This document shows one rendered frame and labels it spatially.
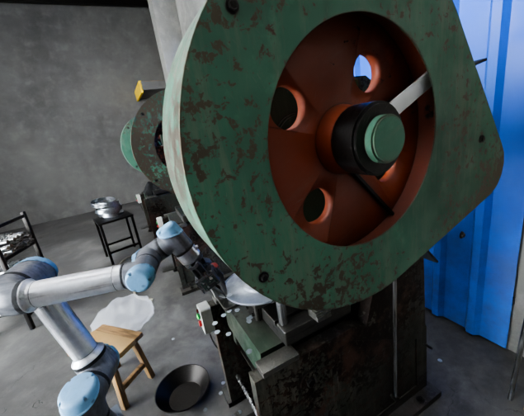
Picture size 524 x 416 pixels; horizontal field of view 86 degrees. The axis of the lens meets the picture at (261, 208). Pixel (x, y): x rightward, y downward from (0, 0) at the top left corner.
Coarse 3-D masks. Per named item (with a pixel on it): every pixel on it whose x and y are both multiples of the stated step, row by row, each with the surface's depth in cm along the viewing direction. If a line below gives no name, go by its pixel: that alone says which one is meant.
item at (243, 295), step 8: (232, 280) 119; (240, 280) 118; (232, 288) 113; (240, 288) 112; (248, 288) 110; (232, 296) 108; (240, 296) 107; (248, 296) 106; (256, 296) 105; (264, 296) 105; (240, 304) 102; (248, 304) 101; (256, 304) 100; (264, 304) 101
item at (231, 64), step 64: (256, 0) 46; (320, 0) 51; (384, 0) 58; (448, 0) 66; (192, 64) 43; (256, 64) 48; (448, 64) 71; (192, 128) 45; (256, 128) 50; (448, 128) 76; (192, 192) 47; (256, 192) 53; (448, 192) 81; (256, 256) 55; (320, 256) 63; (384, 256) 74
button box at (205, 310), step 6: (198, 306) 131; (204, 306) 130; (204, 312) 128; (210, 312) 130; (204, 318) 129; (210, 318) 130; (204, 324) 129; (210, 324) 131; (204, 330) 132; (210, 330) 132; (210, 336) 140
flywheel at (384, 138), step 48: (336, 48) 63; (384, 48) 69; (336, 96) 66; (384, 96) 72; (432, 96) 76; (288, 144) 62; (336, 144) 60; (384, 144) 57; (432, 144) 79; (288, 192) 65; (336, 192) 71; (384, 192) 80; (336, 240) 75
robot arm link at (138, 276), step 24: (120, 264) 83; (144, 264) 82; (0, 288) 77; (24, 288) 77; (48, 288) 78; (72, 288) 78; (96, 288) 79; (120, 288) 81; (144, 288) 80; (0, 312) 76; (24, 312) 77
